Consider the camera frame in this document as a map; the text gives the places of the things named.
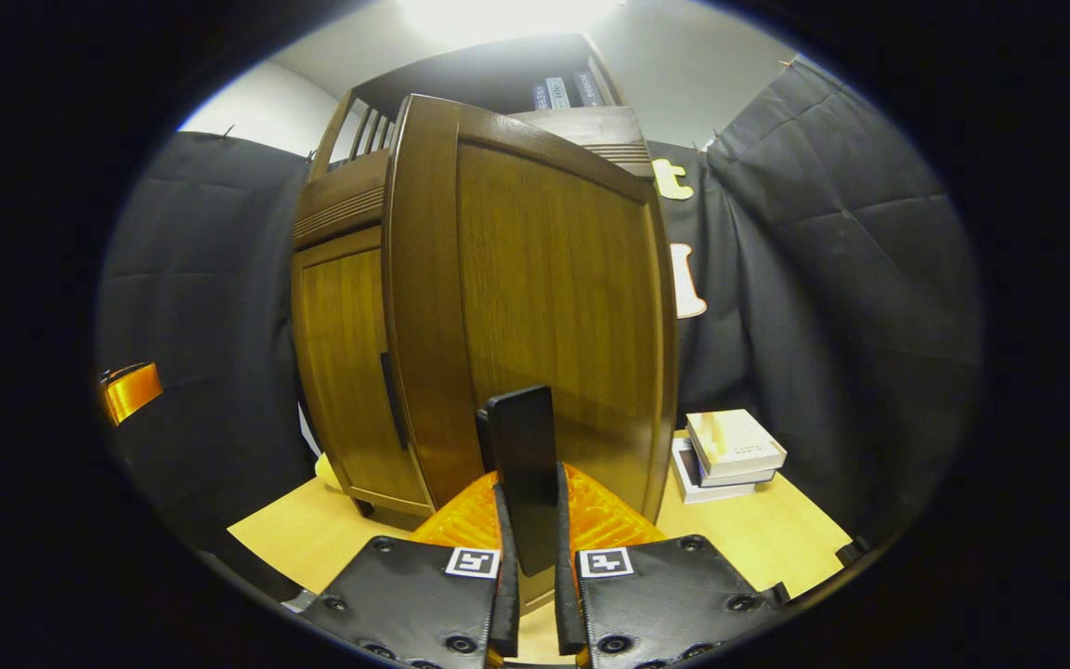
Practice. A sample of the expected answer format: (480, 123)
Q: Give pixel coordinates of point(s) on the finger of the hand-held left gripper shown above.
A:
(131, 392)

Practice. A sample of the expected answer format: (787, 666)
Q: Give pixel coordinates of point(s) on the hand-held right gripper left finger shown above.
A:
(504, 604)

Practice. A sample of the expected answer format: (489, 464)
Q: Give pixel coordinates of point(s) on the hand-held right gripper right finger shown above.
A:
(567, 613)

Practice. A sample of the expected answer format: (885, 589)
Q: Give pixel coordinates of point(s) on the wooden double-door shoe cabinet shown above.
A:
(461, 79)

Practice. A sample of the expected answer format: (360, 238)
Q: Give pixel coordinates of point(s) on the white book with dark cover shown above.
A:
(698, 488)

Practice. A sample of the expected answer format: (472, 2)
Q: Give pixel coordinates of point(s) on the thin grey book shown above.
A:
(749, 477)

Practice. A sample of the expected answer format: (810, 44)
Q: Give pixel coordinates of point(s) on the thick cream book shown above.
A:
(739, 441)

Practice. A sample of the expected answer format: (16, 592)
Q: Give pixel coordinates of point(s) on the black backdrop cloth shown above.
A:
(851, 279)

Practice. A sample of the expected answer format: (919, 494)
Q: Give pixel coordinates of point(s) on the dark blue book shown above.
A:
(541, 97)

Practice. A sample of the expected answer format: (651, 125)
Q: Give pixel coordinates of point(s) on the light grey spine book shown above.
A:
(558, 93)

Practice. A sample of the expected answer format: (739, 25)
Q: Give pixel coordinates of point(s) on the large ceiling light panel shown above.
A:
(507, 17)

